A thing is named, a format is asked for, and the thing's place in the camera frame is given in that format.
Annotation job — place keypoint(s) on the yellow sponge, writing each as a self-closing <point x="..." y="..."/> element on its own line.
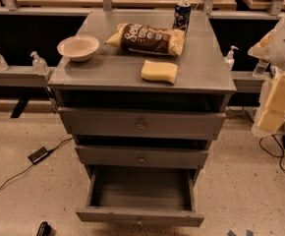
<point x="159" y="71"/>

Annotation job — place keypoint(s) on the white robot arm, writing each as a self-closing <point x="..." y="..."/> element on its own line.
<point x="272" y="48"/>

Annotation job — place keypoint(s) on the middle grey drawer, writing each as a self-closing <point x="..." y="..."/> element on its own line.
<point x="142" y="156"/>

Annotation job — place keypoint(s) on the grey drawer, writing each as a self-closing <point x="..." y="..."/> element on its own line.
<point x="142" y="156"/>
<point x="142" y="196"/>
<point x="142" y="123"/>

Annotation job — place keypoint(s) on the grey drawer cabinet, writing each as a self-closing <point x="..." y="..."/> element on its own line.
<point x="111" y="78"/>

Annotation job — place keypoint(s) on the bottom grey drawer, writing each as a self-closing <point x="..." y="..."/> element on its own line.
<point x="142" y="196"/>

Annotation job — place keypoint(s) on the top grey drawer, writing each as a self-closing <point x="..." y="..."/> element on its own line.
<point x="142" y="123"/>

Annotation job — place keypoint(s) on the clear water bottle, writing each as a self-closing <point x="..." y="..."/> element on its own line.
<point x="260" y="68"/>

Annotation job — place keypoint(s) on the right sanitizer bottle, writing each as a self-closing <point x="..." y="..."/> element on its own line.
<point x="229" y="58"/>

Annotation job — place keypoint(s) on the blue soda can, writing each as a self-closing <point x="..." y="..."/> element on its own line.
<point x="182" y="15"/>

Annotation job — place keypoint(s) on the brown chip bag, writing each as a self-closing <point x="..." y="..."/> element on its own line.
<point x="146" y="39"/>

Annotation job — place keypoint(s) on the white bowl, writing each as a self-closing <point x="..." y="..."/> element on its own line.
<point x="78" y="48"/>

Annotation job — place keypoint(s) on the black power adapter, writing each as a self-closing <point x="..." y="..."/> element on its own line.
<point x="38" y="155"/>

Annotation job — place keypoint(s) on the black object on floor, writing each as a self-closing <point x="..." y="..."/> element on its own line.
<point x="44" y="229"/>

